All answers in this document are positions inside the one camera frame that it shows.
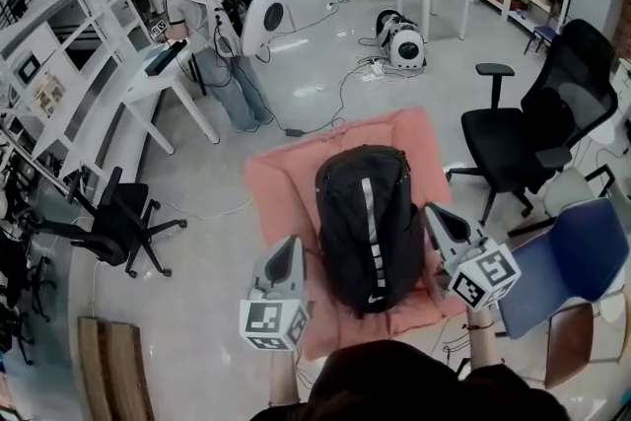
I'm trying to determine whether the white and black shell pack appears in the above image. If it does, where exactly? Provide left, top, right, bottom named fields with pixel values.
left=375, top=8, right=428, bottom=68

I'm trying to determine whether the black backpack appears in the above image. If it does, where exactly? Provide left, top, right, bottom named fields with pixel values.
left=314, top=145, right=428, bottom=316

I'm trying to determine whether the black swivel chair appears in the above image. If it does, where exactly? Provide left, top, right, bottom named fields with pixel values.
left=27, top=166, right=188, bottom=280

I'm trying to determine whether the black mesh office chair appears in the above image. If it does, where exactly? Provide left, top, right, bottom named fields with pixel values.
left=446, top=18, right=620, bottom=227

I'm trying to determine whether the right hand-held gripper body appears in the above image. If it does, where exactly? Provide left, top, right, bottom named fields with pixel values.
left=436, top=237, right=523, bottom=313

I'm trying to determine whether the person's black top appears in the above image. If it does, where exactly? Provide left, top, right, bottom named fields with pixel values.
left=250, top=339, right=573, bottom=421

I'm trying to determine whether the white shelving unit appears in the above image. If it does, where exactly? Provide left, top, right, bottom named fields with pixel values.
left=0, top=0, right=149, bottom=193

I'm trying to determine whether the pink fabric bean bag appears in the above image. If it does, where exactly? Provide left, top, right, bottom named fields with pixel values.
left=243, top=107, right=467, bottom=361

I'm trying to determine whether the black floor cable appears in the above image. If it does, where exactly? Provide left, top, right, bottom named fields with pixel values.
left=285, top=63, right=376, bottom=137

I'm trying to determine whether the white floor cable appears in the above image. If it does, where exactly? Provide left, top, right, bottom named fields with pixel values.
left=167, top=194, right=255, bottom=221

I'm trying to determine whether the blue stool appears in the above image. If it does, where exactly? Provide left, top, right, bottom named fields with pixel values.
left=523, top=24, right=561, bottom=55

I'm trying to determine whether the blue plastic chair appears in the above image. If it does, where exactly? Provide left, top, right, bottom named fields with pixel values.
left=496, top=196, right=631, bottom=341

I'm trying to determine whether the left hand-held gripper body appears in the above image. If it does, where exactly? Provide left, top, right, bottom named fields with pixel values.
left=239, top=286, right=313, bottom=352

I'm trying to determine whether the person's right forearm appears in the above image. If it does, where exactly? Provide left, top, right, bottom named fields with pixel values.
left=465, top=308, right=504, bottom=369

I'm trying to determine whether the person's left forearm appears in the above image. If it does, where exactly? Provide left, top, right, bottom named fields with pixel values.
left=268, top=347, right=302, bottom=405

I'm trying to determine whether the dark blue flat box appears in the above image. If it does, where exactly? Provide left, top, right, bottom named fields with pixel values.
left=144, top=41, right=188, bottom=78

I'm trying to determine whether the white round chair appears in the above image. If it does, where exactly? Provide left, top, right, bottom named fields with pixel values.
left=507, top=165, right=617, bottom=238

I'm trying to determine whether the brown leather chair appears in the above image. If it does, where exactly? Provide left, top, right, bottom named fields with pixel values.
left=544, top=302, right=596, bottom=390

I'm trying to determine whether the long white table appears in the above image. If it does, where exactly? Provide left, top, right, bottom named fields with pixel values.
left=120, top=41, right=221, bottom=157

